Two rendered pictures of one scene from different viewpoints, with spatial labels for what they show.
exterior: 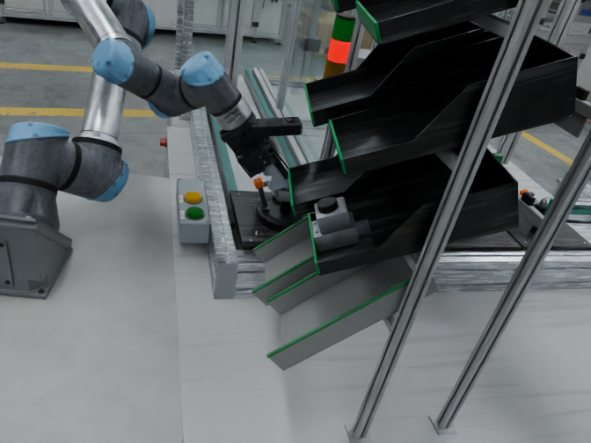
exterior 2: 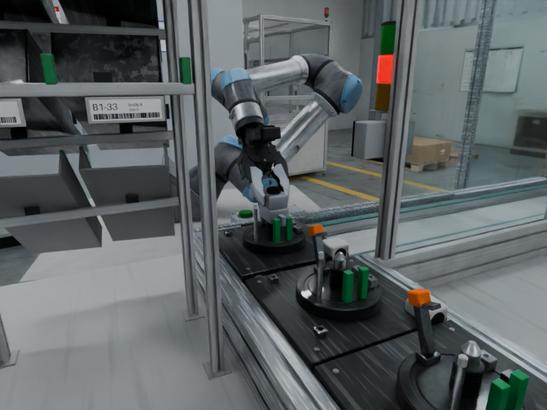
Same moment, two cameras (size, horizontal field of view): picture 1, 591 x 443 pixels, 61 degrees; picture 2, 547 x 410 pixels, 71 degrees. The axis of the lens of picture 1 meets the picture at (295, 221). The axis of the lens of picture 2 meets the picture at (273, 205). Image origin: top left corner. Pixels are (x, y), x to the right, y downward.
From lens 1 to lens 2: 1.27 m
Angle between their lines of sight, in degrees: 76
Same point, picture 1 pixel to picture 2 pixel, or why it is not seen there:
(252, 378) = (91, 295)
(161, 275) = not seen: hidden behind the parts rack
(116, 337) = (136, 245)
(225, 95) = (229, 98)
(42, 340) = not seen: hidden behind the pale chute
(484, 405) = not seen: outside the picture
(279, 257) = (167, 228)
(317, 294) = (89, 229)
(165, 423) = (57, 272)
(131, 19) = (327, 85)
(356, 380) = (77, 355)
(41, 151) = (218, 149)
